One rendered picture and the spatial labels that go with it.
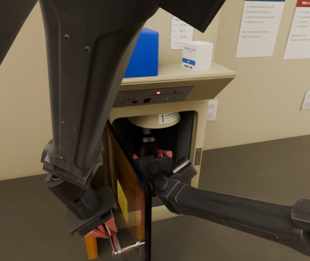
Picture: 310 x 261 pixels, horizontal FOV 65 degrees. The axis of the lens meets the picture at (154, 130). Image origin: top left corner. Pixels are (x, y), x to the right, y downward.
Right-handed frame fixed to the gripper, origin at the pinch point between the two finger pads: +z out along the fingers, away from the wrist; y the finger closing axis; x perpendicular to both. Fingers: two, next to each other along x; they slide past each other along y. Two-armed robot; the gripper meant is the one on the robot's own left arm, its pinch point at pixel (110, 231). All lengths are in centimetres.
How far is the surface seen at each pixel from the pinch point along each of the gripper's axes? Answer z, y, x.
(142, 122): -5.4, -20.3, -24.5
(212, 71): -16.4, -39.1, -9.9
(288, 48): 19, -106, -55
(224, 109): 33, -66, -59
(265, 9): -5, -97, -56
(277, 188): 55, -59, -19
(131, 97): -19.0, -19.4, -14.2
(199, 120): 1.2, -35.5, -19.1
